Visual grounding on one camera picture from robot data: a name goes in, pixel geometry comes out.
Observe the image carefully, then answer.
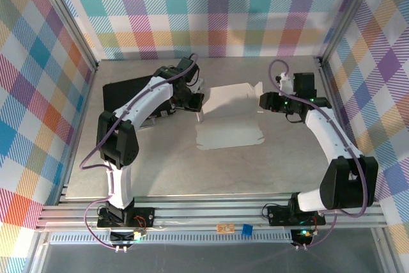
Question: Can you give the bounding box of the slotted grey cable duct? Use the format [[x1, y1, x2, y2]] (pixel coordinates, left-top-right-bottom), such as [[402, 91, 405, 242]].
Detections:
[[49, 233, 293, 245]]

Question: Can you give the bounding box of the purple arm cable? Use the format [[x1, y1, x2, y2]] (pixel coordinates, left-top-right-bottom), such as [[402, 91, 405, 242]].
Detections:
[[79, 54, 201, 251], [268, 59, 368, 251]]

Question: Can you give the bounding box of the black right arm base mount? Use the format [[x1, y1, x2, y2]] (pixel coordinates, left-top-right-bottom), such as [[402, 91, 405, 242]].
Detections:
[[266, 202, 327, 226]]

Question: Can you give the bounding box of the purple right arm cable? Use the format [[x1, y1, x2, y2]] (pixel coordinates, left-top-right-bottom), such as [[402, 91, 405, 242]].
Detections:
[[268, 59, 368, 251]]

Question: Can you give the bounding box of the aluminium frame rail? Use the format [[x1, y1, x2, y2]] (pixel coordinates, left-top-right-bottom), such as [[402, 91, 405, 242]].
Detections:
[[35, 194, 387, 232]]

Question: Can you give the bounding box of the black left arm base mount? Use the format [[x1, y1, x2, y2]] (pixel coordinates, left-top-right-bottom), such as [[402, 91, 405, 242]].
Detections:
[[96, 205, 156, 228]]

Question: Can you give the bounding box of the small black controller board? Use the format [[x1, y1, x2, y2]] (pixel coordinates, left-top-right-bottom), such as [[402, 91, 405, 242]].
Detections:
[[290, 230, 316, 250], [110, 228, 143, 251]]

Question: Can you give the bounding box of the white paper box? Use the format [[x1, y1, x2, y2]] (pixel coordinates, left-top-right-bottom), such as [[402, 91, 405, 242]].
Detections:
[[194, 81, 266, 152]]

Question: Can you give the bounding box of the aluminium frame post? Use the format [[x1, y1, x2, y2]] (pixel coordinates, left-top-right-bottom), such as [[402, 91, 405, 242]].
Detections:
[[318, 0, 383, 63], [31, 0, 98, 71]]

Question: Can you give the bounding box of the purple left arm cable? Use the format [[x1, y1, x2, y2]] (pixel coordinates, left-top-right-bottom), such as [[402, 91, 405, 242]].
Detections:
[[79, 54, 201, 251]]

